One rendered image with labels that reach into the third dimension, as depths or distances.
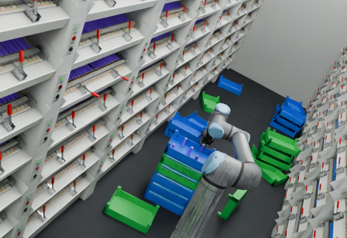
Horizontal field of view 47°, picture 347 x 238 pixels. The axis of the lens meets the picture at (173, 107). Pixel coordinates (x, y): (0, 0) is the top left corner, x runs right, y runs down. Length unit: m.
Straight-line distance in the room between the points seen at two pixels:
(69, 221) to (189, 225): 0.92
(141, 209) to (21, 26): 1.78
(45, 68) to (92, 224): 1.32
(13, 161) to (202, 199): 0.77
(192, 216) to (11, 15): 1.09
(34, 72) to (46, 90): 0.14
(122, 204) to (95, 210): 0.19
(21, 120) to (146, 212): 1.44
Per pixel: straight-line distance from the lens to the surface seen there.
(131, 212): 2.68
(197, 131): 3.62
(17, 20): 1.21
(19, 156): 1.65
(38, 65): 1.42
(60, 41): 1.41
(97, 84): 1.85
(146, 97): 2.73
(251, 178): 1.75
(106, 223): 2.56
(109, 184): 2.81
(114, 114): 2.24
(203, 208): 1.76
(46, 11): 1.32
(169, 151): 2.57
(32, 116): 1.53
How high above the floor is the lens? 1.82
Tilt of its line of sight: 27 degrees down
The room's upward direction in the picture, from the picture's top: 24 degrees clockwise
